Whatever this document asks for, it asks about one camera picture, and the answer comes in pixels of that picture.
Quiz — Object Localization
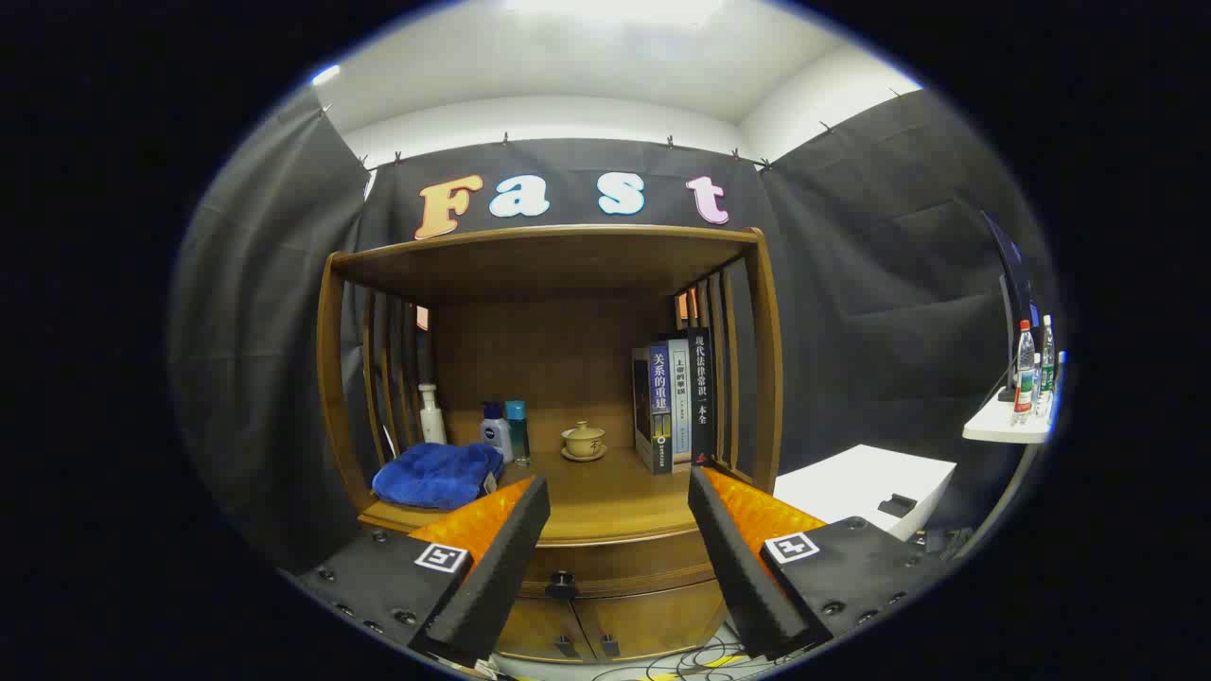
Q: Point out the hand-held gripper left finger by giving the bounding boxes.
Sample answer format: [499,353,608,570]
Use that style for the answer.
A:
[284,475,552,666]

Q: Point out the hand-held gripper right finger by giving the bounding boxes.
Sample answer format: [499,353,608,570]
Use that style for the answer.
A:
[688,465,947,661]

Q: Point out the wooden drawer with black knob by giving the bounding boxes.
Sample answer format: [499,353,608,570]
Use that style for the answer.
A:
[518,530,720,602]

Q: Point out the wooden cabinet door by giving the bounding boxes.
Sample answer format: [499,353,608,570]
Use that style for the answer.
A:
[497,598,589,663]
[572,579,728,660]

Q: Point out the wooden countertop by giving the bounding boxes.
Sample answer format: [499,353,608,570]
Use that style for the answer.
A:
[360,446,758,548]

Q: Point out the white drawer unit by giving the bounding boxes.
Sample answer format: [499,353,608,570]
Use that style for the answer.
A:
[774,445,958,542]

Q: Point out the wooden cabinet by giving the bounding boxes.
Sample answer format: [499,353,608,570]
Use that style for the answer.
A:
[317,225,784,663]

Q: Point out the blue towel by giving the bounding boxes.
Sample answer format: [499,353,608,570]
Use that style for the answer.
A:
[372,442,504,512]

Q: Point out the white bottle with blue cap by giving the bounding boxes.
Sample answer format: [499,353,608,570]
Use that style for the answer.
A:
[481,402,514,464]

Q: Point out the teal bottle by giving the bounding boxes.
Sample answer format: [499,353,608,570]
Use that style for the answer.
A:
[504,400,531,466]

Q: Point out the beige lidded teacup with saucer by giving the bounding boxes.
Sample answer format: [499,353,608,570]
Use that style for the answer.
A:
[560,421,608,463]

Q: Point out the white pump bottle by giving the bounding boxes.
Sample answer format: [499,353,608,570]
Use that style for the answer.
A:
[419,383,448,445]

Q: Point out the book with blue spine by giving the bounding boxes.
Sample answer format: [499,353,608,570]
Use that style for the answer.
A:
[632,342,673,476]

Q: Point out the book with pale spine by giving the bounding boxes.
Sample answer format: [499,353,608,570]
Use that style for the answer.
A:
[668,339,693,466]

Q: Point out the book with black spine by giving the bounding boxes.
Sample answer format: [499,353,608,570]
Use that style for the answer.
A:
[688,328,718,466]

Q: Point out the white side table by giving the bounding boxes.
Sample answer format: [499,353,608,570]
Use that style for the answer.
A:
[963,388,1056,445]

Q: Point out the water bottle with red label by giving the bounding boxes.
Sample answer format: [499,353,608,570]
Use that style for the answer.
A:
[1012,320,1036,425]

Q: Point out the water bottle with green label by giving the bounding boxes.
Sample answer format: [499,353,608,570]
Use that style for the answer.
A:
[1039,315,1057,419]

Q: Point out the floor cables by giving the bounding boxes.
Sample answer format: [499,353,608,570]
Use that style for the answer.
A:
[587,629,758,681]

